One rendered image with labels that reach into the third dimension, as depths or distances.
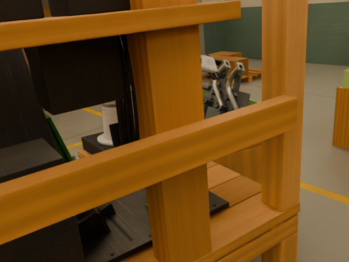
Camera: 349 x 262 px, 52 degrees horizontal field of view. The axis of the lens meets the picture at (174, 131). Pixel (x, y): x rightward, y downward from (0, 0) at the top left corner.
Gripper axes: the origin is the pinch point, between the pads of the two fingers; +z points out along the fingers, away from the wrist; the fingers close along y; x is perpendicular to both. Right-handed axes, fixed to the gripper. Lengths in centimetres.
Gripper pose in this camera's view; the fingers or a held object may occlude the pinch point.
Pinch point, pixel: (221, 69)
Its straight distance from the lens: 190.7
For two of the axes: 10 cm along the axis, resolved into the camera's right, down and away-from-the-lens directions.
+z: 8.7, 1.2, 4.8
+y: -1.7, -8.3, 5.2
